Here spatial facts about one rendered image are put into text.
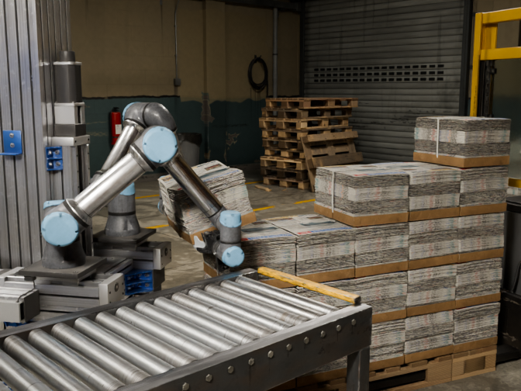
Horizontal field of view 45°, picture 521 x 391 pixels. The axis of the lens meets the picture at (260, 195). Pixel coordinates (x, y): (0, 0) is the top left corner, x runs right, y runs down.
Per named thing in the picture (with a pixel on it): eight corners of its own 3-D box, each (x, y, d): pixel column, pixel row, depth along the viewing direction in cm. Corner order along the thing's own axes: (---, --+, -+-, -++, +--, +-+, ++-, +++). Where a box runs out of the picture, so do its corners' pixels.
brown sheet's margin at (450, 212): (364, 207, 321) (364, 198, 320) (409, 202, 332) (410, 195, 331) (410, 221, 286) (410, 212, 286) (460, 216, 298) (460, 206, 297)
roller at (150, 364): (87, 330, 180) (87, 313, 179) (184, 387, 145) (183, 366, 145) (71, 334, 176) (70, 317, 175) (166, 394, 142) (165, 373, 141)
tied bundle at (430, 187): (363, 208, 321) (364, 163, 317) (409, 204, 332) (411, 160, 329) (409, 223, 286) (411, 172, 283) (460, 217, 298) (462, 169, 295)
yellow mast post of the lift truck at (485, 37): (458, 311, 383) (474, 13, 354) (469, 309, 387) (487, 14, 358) (469, 316, 375) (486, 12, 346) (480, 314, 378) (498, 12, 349)
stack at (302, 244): (204, 393, 300) (201, 223, 286) (404, 352, 347) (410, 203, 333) (234, 434, 265) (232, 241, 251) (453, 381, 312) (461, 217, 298)
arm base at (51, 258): (32, 268, 218) (31, 240, 217) (56, 256, 233) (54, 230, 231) (73, 270, 215) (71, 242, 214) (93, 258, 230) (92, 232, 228)
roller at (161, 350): (108, 324, 184) (107, 308, 183) (206, 378, 150) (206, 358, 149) (92, 329, 181) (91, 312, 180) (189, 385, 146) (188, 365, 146)
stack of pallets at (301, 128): (311, 175, 1054) (312, 97, 1033) (358, 181, 990) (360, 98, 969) (256, 184, 959) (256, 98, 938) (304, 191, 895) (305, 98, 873)
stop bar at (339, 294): (263, 271, 220) (263, 265, 220) (362, 302, 189) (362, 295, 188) (257, 273, 218) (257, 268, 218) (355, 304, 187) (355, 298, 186)
